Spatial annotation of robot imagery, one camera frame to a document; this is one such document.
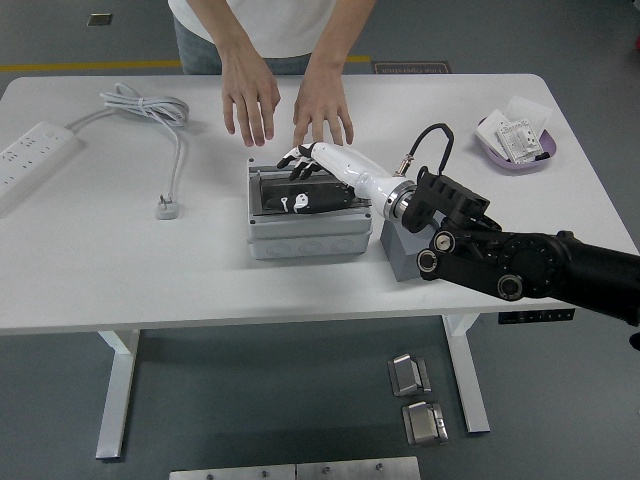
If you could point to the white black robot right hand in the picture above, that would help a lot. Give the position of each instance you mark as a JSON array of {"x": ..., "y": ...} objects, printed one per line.
[{"x": 350, "y": 167}]

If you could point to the person's right hand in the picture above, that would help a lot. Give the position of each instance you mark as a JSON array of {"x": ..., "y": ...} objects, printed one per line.
[{"x": 250, "y": 95}]

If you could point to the person's left hand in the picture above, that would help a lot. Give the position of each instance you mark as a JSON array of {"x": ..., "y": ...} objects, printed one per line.
[{"x": 322, "y": 105}]

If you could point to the transparent hinged box lid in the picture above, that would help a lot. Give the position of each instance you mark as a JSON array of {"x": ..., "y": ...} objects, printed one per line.
[{"x": 270, "y": 176}]

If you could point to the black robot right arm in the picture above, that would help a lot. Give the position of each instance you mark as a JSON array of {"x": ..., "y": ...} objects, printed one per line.
[{"x": 530, "y": 255}]

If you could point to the person's right forearm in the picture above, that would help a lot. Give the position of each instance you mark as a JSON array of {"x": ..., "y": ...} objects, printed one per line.
[{"x": 240, "y": 35}]

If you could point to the person's left forearm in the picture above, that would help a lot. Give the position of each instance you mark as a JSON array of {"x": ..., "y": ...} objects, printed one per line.
[{"x": 332, "y": 40}]

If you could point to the grey plastic junction box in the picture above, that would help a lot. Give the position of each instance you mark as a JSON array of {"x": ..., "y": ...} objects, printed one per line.
[{"x": 310, "y": 235}]

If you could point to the brown floor sign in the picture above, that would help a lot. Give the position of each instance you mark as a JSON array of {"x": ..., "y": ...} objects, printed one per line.
[{"x": 411, "y": 68}]

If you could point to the grey block with round hole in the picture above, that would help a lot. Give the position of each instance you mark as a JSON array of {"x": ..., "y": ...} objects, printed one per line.
[{"x": 400, "y": 255}]

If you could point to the purple plastic tray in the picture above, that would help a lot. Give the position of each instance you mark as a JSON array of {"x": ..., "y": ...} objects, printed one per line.
[{"x": 500, "y": 163}]

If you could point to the brass floor socket cover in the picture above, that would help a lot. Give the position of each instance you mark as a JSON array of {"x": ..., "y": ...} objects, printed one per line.
[{"x": 99, "y": 20}]

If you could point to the white socket module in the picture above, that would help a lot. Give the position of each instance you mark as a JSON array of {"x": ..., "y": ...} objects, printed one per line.
[{"x": 520, "y": 140}]

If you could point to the small black item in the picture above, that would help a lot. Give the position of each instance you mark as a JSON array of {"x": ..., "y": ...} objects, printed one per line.
[{"x": 542, "y": 156}]

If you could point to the metal floor clamp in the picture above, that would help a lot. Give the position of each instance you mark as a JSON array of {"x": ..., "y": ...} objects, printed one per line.
[
  {"x": 424, "y": 424},
  {"x": 409, "y": 375}
]

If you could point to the white power strip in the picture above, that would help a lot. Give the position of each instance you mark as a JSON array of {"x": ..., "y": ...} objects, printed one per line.
[{"x": 30, "y": 155}]

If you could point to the black table control panel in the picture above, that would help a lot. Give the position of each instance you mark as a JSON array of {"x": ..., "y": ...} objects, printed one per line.
[{"x": 537, "y": 317}]

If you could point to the white table leg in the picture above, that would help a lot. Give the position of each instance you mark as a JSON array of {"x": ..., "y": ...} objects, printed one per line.
[
  {"x": 472, "y": 395},
  {"x": 117, "y": 395}
]

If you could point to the metal base plate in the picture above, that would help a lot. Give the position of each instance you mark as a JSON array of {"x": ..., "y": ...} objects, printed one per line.
[
  {"x": 357, "y": 469},
  {"x": 230, "y": 473}
]

